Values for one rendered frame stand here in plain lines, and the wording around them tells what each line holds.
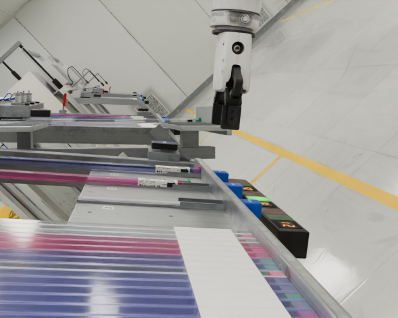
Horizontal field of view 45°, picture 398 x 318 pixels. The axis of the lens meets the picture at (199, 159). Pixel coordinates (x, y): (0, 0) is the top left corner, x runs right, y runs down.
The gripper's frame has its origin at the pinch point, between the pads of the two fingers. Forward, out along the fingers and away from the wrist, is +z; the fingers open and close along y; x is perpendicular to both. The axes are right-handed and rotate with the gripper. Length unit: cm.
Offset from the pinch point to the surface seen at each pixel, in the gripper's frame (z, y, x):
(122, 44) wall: -70, 749, 34
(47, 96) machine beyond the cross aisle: 15, 440, 102
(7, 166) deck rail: 12.1, 7.9, 38.2
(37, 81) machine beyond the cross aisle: 1, 440, 112
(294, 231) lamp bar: 11.2, -28.0, -4.5
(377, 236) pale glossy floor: 38, 62, -69
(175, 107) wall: 28, 749, -63
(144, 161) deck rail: 9.3, 7.9, 13.3
